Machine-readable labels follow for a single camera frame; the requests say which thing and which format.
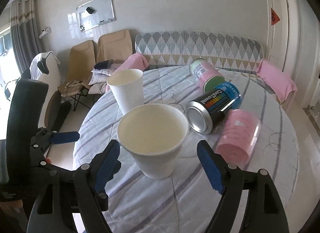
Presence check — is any near white paper cup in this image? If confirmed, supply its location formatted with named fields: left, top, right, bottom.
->
left=117, top=103, right=189, bottom=179

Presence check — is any white paper cup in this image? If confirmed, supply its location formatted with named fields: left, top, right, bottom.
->
left=117, top=103, right=189, bottom=179
left=107, top=69, right=144, bottom=115

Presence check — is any far white paper cup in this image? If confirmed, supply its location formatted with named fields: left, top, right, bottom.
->
left=107, top=69, right=144, bottom=115

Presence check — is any white-draped chair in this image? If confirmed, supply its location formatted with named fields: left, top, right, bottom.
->
left=21, top=51, right=61, bottom=130

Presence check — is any pile of folded cushions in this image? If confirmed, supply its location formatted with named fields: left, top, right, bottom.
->
left=88, top=59, right=124, bottom=95

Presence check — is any pink clear-wrapped roll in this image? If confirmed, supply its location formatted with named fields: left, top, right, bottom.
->
left=215, top=109, right=261, bottom=169

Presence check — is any left tan folding chair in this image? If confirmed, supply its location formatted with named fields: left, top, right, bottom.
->
left=58, top=40, right=96, bottom=111

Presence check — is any tan folding chair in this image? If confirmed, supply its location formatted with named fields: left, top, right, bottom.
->
left=96, top=29, right=133, bottom=63
left=58, top=40, right=96, bottom=111

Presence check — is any grey curtain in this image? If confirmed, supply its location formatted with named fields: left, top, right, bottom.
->
left=10, top=0, right=43, bottom=74

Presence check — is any right tan folding chair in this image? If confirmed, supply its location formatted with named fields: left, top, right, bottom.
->
left=96, top=29, right=133, bottom=63

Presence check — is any black cool towel can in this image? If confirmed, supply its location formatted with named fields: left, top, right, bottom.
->
left=185, top=88, right=236, bottom=134

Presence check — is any left pink towel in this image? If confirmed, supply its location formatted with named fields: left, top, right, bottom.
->
left=105, top=53, right=149, bottom=93

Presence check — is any pink towel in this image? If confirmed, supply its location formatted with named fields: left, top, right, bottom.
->
left=256, top=58, right=297, bottom=107
left=105, top=53, right=149, bottom=93

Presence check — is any blue can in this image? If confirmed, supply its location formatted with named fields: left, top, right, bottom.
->
left=216, top=82, right=242, bottom=112

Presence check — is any right pink towel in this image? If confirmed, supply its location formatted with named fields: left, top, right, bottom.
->
left=256, top=58, right=297, bottom=107

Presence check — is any pink green-lidded canister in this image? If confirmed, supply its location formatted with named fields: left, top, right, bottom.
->
left=189, top=58, right=226, bottom=93

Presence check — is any diamond-pattern sofa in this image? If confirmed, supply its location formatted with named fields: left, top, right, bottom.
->
left=135, top=31, right=264, bottom=74

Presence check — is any white door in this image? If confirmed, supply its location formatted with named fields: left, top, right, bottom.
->
left=267, top=0, right=289, bottom=70

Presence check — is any orange diamond door sign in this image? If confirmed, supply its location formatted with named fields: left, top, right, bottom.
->
left=271, top=8, right=280, bottom=26

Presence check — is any white wall whiteboard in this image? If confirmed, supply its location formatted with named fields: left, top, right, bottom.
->
left=76, top=0, right=116, bottom=32

